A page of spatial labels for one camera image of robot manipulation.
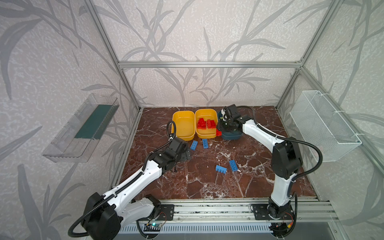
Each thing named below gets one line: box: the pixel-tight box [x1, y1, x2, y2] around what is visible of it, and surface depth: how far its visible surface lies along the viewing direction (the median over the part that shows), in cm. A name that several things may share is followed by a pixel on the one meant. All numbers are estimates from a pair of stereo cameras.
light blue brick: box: [215, 165, 228, 174], surface depth 88 cm
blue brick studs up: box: [190, 140, 198, 151], surface depth 99 cm
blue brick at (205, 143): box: [203, 138, 209, 149], surface depth 101 cm
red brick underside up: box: [201, 121, 207, 130], surface depth 107 cm
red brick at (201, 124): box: [197, 118, 207, 130], surface depth 107 cm
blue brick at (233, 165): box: [229, 159, 238, 172], surface depth 90 cm
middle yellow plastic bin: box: [195, 108, 219, 139], surface depth 111 cm
